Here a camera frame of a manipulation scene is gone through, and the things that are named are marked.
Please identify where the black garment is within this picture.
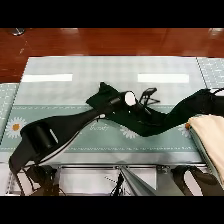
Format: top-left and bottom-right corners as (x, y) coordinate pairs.
(85, 81), (224, 138)

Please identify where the cream garment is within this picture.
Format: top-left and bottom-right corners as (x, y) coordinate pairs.
(187, 114), (224, 186)

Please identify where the grey-green garment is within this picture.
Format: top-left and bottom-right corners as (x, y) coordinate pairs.
(188, 127), (224, 193)

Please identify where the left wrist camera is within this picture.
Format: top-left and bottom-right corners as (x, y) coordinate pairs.
(137, 86), (161, 108)

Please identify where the silver frame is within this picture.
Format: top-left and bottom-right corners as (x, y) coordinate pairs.
(0, 162), (224, 197)

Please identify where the black cable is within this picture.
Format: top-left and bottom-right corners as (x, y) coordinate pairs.
(104, 172), (126, 197)

